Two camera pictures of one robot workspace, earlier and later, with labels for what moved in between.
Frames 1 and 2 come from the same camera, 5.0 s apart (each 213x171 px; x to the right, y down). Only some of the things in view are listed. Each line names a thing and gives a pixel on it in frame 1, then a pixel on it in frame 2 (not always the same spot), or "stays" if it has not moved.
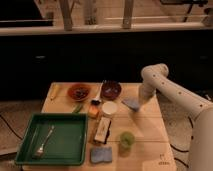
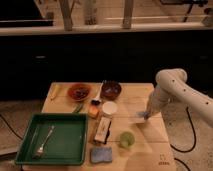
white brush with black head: [97, 100] stays
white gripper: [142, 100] to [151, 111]
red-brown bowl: [79, 92] stays
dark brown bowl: [110, 89] stays
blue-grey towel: [132, 102] to [141, 114]
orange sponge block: [93, 111] stays
